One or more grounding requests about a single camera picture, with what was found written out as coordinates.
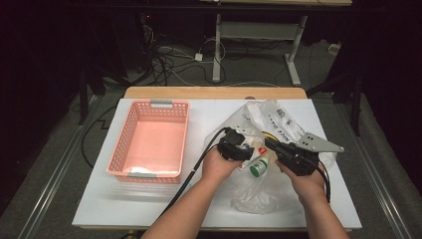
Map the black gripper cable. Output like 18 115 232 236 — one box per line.
118 126 232 239
314 160 332 205

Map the black stand leg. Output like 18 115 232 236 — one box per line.
77 66 107 126
307 71 363 137

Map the tangle of black floor cables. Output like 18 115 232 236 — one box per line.
138 24 230 88

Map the metal floor rail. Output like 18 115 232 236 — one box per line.
334 99 414 239
16 94 103 239

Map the white board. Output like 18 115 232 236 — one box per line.
72 98 363 230

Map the pink plastic basket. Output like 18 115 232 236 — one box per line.
105 99 191 184

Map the white metal desk frame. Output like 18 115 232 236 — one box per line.
211 13 309 87

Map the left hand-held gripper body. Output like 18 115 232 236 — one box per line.
216 126 251 163

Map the white box on floor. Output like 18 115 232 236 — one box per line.
327 42 342 57

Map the clear plastic bag smiley print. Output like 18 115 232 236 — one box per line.
203 99 338 215

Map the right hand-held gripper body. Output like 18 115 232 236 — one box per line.
274 131 345 177

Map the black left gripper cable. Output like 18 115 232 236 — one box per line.
118 126 232 239

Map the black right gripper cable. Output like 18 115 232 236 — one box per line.
314 160 332 205

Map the person's left hand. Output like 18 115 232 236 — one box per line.
200 146 244 184

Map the black cable on floor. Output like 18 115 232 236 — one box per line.
81 105 117 169

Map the white bottle green cap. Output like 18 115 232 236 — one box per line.
249 156 270 178

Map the person's right hand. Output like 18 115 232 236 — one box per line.
274 158 328 206

